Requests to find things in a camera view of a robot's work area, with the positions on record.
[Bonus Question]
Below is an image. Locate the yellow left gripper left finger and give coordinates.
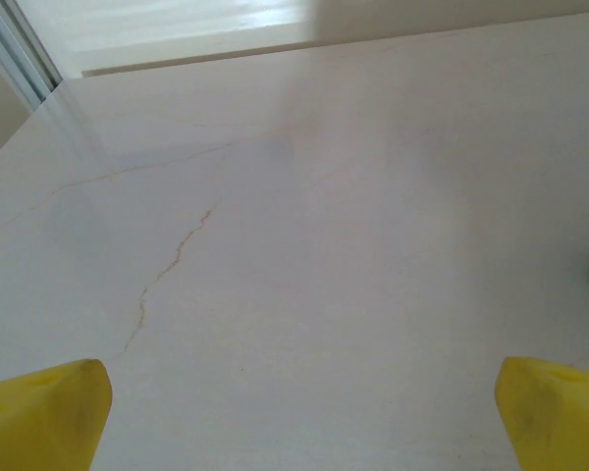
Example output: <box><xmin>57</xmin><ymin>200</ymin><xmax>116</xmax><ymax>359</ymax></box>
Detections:
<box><xmin>0</xmin><ymin>358</ymin><xmax>114</xmax><ymax>471</ymax></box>

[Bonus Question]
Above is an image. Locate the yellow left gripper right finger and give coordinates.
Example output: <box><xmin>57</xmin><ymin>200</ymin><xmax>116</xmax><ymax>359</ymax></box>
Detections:
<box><xmin>494</xmin><ymin>355</ymin><xmax>589</xmax><ymax>471</ymax></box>

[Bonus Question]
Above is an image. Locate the aluminium frame post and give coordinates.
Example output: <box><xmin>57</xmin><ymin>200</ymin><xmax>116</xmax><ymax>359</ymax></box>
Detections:
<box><xmin>0</xmin><ymin>0</ymin><xmax>66</xmax><ymax>108</ymax></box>

